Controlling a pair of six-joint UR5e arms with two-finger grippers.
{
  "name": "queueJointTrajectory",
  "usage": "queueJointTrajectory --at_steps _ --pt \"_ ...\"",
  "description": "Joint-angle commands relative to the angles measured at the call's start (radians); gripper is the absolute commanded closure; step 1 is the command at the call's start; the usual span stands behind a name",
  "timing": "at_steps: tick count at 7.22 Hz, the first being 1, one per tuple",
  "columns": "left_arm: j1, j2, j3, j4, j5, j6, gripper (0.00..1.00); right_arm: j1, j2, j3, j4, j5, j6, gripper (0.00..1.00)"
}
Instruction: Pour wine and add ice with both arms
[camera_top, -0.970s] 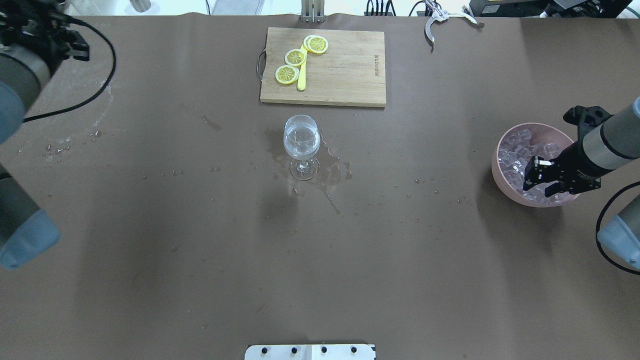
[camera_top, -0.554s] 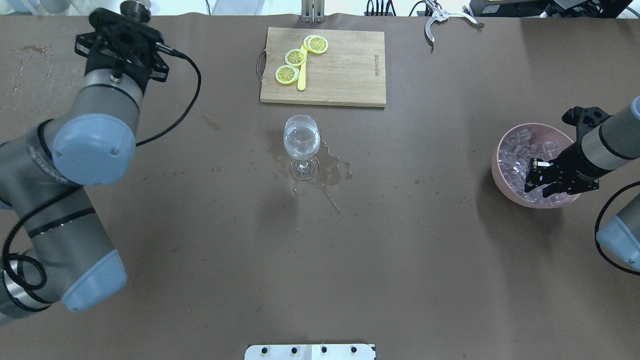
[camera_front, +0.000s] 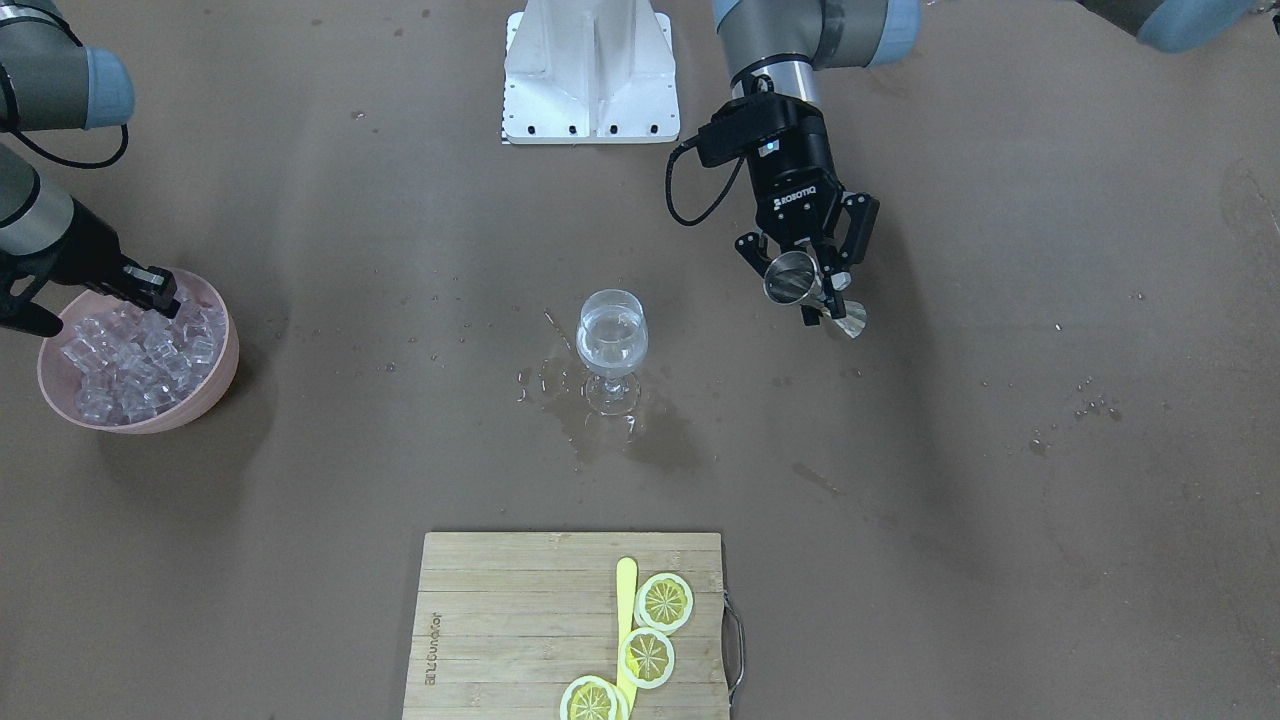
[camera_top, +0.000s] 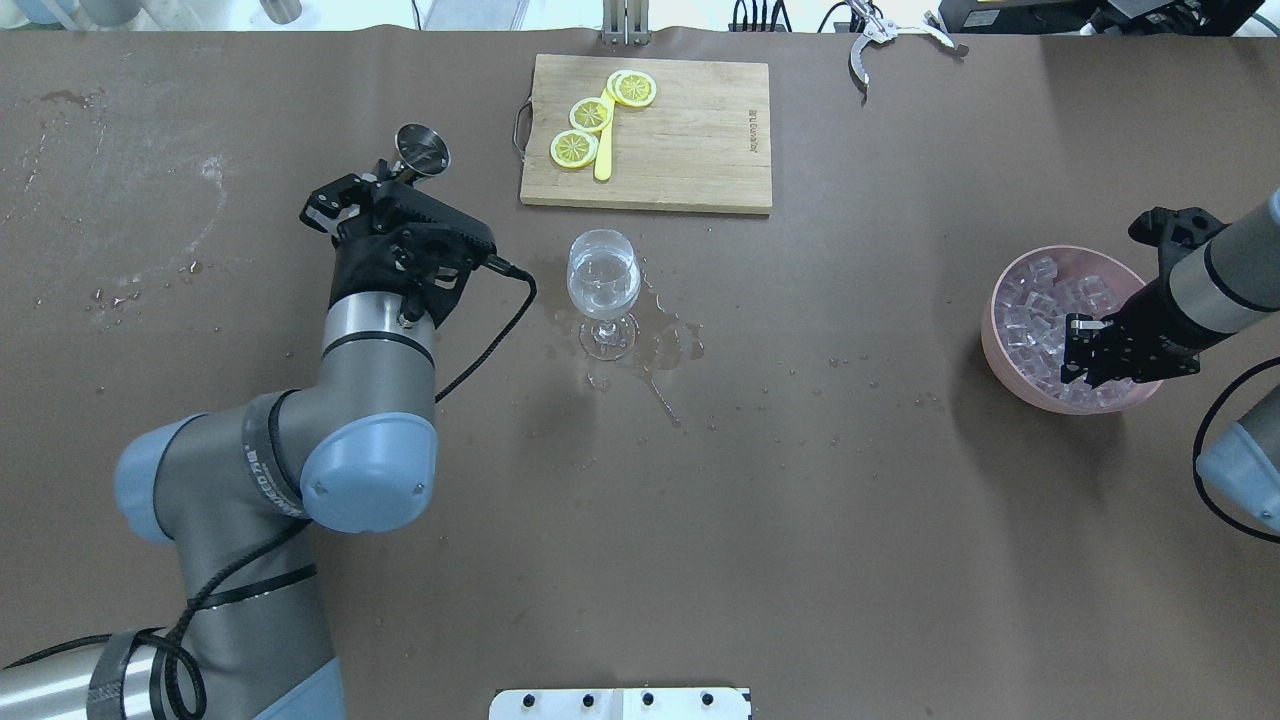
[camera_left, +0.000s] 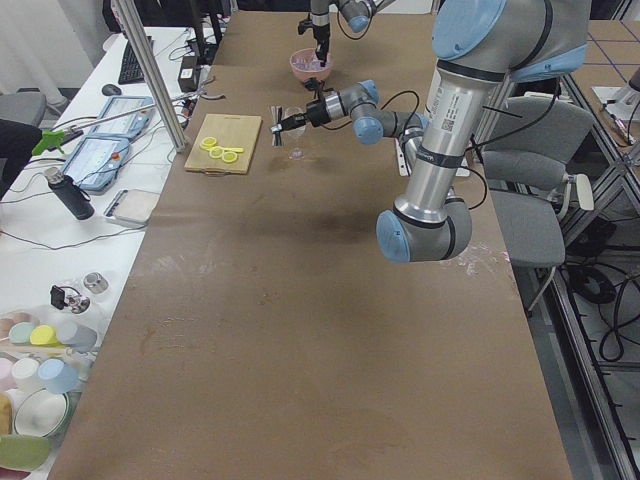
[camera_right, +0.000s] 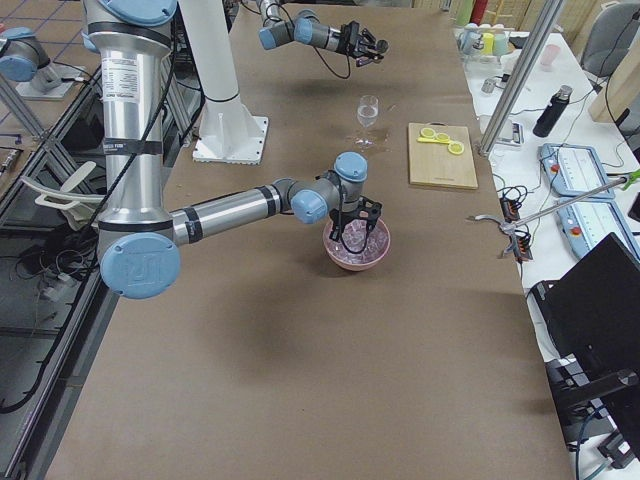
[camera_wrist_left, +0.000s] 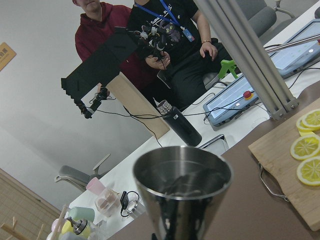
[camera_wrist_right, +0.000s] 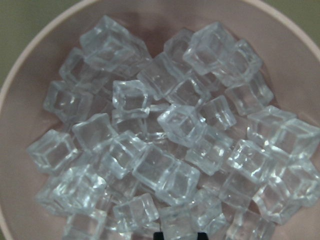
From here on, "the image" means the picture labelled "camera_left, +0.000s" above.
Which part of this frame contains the light blue cup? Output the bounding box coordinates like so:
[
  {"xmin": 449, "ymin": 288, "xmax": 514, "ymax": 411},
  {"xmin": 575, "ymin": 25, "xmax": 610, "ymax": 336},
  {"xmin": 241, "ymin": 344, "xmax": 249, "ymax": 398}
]
[{"xmin": 37, "ymin": 358, "xmax": 79, "ymax": 394}]

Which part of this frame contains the teach pendant near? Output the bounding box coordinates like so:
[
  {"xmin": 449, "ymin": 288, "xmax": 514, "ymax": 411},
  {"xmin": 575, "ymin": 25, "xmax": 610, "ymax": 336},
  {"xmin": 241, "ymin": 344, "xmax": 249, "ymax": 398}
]
[{"xmin": 62, "ymin": 135, "xmax": 130, "ymax": 194}]

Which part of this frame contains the lemon slice near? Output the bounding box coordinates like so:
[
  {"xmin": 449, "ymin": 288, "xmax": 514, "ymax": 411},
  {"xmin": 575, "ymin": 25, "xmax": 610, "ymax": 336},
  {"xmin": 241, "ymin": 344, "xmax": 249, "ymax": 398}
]
[{"xmin": 221, "ymin": 151, "xmax": 238, "ymax": 164}]

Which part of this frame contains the clear wine glass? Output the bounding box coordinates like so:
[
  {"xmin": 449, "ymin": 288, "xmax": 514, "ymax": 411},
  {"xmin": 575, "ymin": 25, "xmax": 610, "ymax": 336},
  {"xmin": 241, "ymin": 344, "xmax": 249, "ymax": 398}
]
[{"xmin": 284, "ymin": 106, "xmax": 306, "ymax": 160}]

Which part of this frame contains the lemon slice middle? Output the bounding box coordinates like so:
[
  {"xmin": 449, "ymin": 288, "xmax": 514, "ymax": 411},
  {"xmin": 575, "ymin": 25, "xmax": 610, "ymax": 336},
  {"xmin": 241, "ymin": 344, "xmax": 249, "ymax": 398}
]
[{"xmin": 209, "ymin": 146, "xmax": 225, "ymax": 159}]

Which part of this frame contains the black water bottle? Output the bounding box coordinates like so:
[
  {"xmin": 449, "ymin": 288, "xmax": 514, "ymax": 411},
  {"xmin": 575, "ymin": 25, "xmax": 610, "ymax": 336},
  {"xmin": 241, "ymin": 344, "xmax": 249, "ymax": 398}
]
[{"xmin": 44, "ymin": 167, "xmax": 94, "ymax": 220}]

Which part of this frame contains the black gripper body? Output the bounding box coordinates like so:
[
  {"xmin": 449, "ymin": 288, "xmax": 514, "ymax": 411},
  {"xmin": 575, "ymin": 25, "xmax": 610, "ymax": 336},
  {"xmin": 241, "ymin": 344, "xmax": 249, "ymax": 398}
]
[
  {"xmin": 304, "ymin": 99, "xmax": 332, "ymax": 127},
  {"xmin": 298, "ymin": 13, "xmax": 330, "ymax": 50}
]

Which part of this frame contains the aluminium frame post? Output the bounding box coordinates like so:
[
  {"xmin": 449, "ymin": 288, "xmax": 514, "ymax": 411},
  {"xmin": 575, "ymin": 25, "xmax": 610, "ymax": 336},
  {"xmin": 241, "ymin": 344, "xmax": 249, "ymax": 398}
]
[{"xmin": 111, "ymin": 0, "xmax": 187, "ymax": 153}]

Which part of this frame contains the steel jigger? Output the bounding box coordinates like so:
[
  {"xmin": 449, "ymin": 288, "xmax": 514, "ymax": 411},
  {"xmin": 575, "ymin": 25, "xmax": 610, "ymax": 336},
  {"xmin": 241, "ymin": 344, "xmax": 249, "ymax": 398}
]
[{"xmin": 270, "ymin": 105, "xmax": 283, "ymax": 147}]

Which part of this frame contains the bamboo cutting board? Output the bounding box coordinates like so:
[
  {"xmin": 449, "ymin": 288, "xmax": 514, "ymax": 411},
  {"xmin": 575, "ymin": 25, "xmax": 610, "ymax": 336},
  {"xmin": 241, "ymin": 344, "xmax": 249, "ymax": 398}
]
[{"xmin": 184, "ymin": 114, "xmax": 262, "ymax": 175}]

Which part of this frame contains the teach pendant far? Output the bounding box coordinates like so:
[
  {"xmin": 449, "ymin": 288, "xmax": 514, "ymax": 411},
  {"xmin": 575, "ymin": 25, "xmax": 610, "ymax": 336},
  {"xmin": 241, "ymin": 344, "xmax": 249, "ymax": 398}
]
[{"xmin": 89, "ymin": 95, "xmax": 154, "ymax": 140}]

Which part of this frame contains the computer mouse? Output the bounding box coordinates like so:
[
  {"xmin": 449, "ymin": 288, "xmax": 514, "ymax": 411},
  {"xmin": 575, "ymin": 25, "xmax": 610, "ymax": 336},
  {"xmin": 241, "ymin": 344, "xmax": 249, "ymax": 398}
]
[{"xmin": 101, "ymin": 84, "xmax": 122, "ymax": 96}]

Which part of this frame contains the pink bowl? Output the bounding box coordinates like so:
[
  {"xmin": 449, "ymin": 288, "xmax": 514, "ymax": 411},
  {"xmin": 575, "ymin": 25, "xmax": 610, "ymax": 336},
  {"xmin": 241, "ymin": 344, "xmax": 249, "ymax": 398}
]
[{"xmin": 289, "ymin": 48, "xmax": 333, "ymax": 83}]

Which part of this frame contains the small steel weight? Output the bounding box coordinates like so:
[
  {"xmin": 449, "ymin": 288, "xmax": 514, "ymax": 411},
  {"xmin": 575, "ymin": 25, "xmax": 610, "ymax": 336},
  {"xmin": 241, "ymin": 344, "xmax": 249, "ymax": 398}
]
[{"xmin": 83, "ymin": 272, "xmax": 109, "ymax": 295}]

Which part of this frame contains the metal grabber tool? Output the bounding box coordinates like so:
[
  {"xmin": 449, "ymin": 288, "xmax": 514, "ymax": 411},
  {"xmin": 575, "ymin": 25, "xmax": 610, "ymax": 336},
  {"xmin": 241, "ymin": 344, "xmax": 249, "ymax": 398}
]
[{"xmin": 31, "ymin": 79, "xmax": 226, "ymax": 157}]

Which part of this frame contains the black keyboard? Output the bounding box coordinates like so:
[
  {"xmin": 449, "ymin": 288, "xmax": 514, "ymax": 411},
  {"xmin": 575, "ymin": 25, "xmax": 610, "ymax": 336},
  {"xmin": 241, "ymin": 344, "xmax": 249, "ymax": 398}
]
[{"xmin": 118, "ymin": 43, "xmax": 144, "ymax": 85}]

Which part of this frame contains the lemon slice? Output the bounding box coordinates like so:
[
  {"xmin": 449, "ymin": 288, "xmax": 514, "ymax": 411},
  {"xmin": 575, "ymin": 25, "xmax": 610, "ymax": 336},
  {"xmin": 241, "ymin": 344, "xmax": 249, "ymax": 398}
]
[
  {"xmin": 209, "ymin": 146, "xmax": 225, "ymax": 159},
  {"xmin": 199, "ymin": 137, "xmax": 217, "ymax": 150},
  {"xmin": 221, "ymin": 151, "xmax": 238, "ymax": 164}
]

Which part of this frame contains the lemon slice far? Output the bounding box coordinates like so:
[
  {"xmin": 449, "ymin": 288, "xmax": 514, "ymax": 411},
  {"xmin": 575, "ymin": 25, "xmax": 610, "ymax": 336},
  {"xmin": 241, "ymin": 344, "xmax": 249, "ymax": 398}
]
[{"xmin": 199, "ymin": 137, "xmax": 217, "ymax": 150}]

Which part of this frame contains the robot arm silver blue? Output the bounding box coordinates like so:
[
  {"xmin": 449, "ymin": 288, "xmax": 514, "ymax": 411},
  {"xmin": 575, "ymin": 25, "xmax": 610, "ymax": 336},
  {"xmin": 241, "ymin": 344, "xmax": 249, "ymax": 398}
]
[
  {"xmin": 297, "ymin": 0, "xmax": 394, "ymax": 66},
  {"xmin": 271, "ymin": 1, "xmax": 591, "ymax": 263}
]

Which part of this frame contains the white green-rimmed bowl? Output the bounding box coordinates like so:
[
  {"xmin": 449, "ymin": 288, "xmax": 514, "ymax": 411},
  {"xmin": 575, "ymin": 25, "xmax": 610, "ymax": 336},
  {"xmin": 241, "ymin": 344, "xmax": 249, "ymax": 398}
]
[{"xmin": 14, "ymin": 390, "xmax": 71, "ymax": 438}]

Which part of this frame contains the pile of ice cubes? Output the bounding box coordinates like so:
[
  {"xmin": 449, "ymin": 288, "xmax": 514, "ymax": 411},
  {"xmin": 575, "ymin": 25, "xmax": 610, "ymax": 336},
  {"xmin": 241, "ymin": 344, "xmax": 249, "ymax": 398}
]
[{"xmin": 291, "ymin": 49, "xmax": 325, "ymax": 72}]

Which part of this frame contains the grey office chair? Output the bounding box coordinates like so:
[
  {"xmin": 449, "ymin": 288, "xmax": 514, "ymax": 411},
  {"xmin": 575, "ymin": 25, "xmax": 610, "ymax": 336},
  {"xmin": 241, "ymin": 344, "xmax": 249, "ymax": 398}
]
[{"xmin": 482, "ymin": 96, "xmax": 594, "ymax": 312}]

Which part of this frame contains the teach pendant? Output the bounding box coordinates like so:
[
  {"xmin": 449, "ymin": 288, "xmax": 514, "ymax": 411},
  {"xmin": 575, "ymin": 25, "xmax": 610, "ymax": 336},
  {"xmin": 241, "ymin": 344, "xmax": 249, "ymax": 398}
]
[
  {"xmin": 62, "ymin": 135, "xmax": 130, "ymax": 194},
  {"xmin": 89, "ymin": 95, "xmax": 154, "ymax": 140}
]

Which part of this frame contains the yellow cup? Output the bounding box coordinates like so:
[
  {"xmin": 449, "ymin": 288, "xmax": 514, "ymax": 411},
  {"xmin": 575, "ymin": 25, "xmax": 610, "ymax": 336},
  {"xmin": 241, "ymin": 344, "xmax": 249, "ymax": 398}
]
[{"xmin": 29, "ymin": 324, "xmax": 64, "ymax": 348}]

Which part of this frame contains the white digital scale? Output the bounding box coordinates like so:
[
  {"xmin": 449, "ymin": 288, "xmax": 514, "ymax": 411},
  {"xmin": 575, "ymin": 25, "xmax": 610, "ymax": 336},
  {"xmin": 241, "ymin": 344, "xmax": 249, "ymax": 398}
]
[{"xmin": 104, "ymin": 189, "xmax": 160, "ymax": 228}]

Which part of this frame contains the person in black clothes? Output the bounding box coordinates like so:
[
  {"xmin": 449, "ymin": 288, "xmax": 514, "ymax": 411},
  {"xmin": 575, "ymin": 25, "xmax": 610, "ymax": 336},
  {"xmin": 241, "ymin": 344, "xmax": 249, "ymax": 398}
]
[{"xmin": 1, "ymin": 119, "xmax": 42, "ymax": 197}]

